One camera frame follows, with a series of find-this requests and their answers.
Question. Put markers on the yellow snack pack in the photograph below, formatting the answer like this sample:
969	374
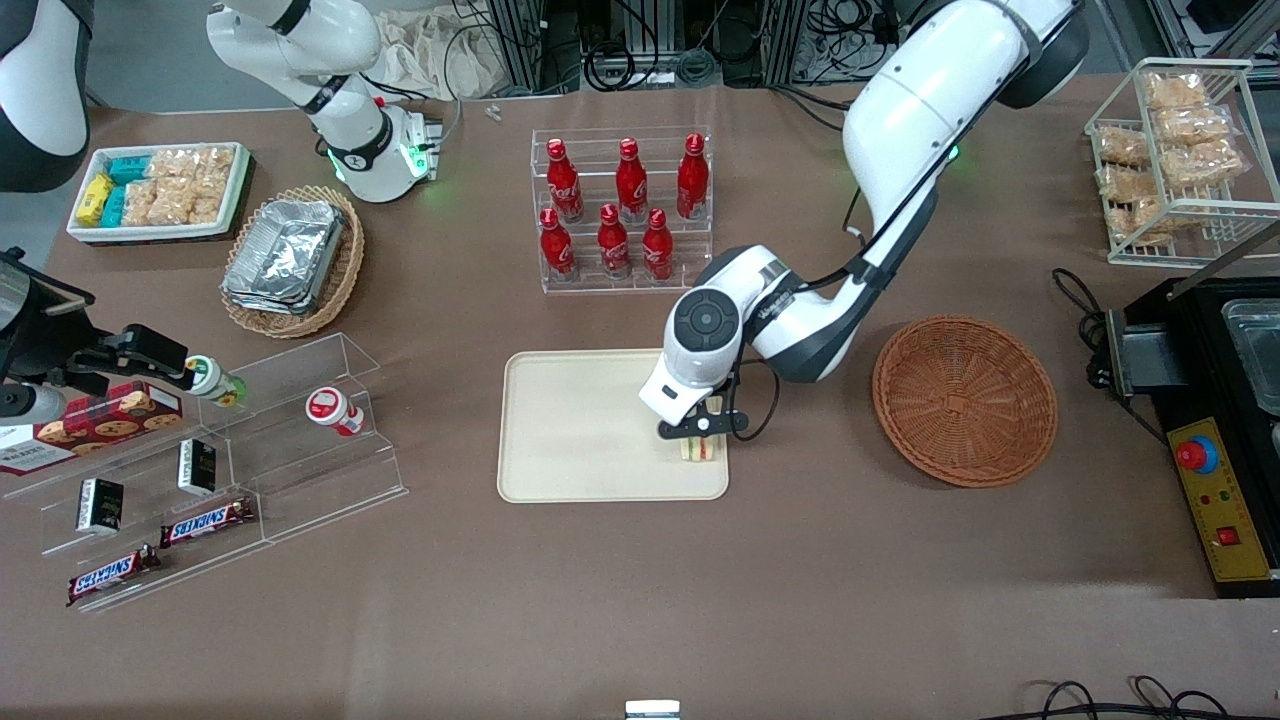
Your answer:
95	200

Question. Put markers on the oval brown wicker basket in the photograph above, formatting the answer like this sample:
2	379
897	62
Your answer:
340	270

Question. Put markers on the grey metal lever bar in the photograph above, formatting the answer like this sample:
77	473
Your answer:
1225	260

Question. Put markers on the small bottle with red label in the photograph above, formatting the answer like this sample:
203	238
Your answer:
335	410

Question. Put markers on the small bottle with green label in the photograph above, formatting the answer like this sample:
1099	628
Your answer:
212	380

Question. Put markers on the grey metal connector block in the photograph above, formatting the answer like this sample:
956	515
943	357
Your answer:
1145	355

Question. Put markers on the black machine with yellow panel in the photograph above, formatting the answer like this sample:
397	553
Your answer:
1210	420

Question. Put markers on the white cloth bag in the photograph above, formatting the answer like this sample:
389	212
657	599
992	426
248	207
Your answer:
440	55

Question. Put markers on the round brown wicker basket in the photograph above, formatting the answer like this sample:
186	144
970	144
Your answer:
965	400

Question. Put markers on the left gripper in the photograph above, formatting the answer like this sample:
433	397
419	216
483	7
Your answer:
726	387

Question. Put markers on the small black box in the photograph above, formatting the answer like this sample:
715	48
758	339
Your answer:
197	467
100	505

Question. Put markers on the white rectangular snack bin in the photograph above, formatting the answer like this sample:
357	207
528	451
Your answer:
235	200

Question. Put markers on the clear acrylic bottle rack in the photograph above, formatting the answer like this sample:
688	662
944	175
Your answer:
620	215

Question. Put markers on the Snickers chocolate bar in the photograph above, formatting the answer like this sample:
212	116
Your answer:
110	573
205	522

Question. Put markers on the teal snack pack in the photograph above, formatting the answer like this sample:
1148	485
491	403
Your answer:
130	168
115	207

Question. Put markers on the stack of foil trays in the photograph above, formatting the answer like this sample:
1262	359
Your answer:
285	255

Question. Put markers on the cream plastic serving tray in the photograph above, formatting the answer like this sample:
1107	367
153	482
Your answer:
580	430

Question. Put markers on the red cola bottle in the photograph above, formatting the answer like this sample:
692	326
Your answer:
692	180
631	185
564	185
657	250
613	245
557	250

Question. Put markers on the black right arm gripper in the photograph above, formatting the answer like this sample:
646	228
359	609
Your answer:
45	342

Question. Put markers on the triangle sandwich with lettuce tomato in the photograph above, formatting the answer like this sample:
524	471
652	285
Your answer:
702	451

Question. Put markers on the clear bag of fried snacks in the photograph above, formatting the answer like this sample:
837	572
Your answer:
1122	147
1175	90
1128	184
1148	218
1190	125
1205	165

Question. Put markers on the small white box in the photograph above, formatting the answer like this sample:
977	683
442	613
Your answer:
652	711

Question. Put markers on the aluminium frame post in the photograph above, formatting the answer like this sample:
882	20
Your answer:
520	45

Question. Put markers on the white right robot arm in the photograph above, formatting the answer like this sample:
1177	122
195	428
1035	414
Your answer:
350	140

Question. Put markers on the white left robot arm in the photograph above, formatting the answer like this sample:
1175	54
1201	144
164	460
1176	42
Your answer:
900	120

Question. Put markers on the red cookie box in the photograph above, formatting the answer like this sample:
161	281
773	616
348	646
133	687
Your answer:
90	425

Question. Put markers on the clear acrylic stepped shelf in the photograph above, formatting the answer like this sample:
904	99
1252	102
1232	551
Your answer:
300	480

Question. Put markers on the clear glass container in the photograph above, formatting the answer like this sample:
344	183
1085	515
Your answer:
1255	355

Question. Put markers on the clear bag of crackers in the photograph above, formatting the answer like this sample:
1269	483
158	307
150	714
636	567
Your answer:
215	170
185	205
175	163
140	203

